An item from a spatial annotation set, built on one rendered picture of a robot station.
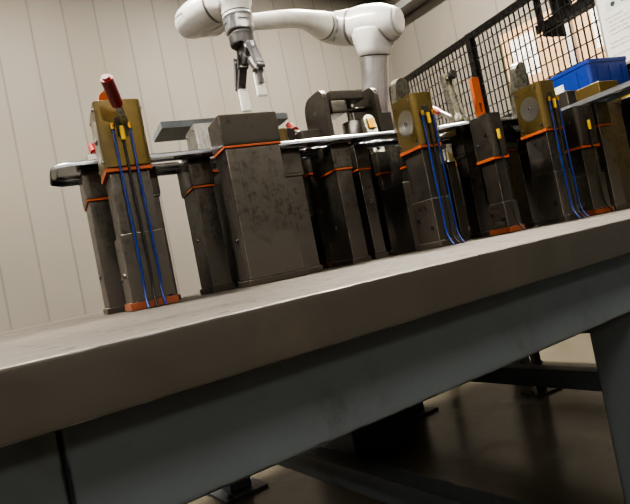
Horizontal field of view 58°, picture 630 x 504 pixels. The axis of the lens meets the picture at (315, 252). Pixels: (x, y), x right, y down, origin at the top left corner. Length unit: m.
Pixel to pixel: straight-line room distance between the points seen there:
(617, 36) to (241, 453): 1.94
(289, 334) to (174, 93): 3.83
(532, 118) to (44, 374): 1.35
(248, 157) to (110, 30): 3.15
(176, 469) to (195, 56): 4.04
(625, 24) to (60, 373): 2.02
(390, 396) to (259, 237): 0.65
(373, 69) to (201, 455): 1.86
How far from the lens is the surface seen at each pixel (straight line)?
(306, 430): 0.45
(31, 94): 3.91
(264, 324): 0.38
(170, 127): 1.60
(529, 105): 1.54
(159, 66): 4.21
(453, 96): 1.89
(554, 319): 0.68
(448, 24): 5.05
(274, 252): 1.10
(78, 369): 0.34
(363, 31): 2.16
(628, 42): 2.16
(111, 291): 1.18
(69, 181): 1.36
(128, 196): 1.03
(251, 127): 1.13
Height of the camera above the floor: 0.72
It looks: 1 degrees up
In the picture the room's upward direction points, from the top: 11 degrees counter-clockwise
